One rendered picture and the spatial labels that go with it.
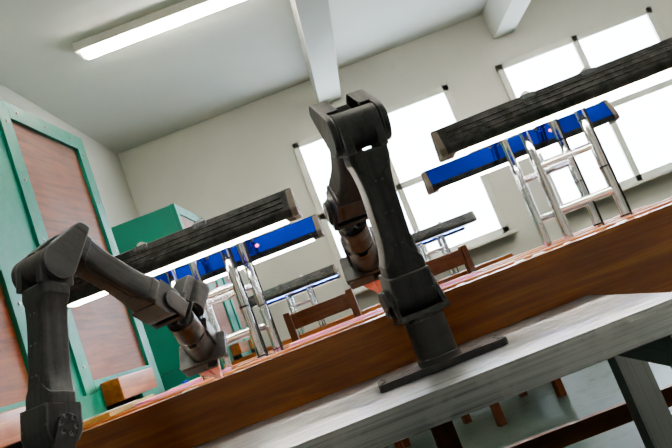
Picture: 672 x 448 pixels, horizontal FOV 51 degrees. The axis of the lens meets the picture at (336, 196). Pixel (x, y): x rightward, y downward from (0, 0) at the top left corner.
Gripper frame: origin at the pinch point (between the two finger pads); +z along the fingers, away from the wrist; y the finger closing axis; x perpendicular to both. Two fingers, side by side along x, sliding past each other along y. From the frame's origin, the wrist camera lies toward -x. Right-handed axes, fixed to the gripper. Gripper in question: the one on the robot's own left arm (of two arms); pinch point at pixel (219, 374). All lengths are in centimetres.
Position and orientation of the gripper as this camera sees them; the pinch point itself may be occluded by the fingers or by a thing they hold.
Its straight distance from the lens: 158.5
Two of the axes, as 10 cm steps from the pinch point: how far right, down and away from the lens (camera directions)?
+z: 2.9, 7.2, 6.3
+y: -9.3, 3.6, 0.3
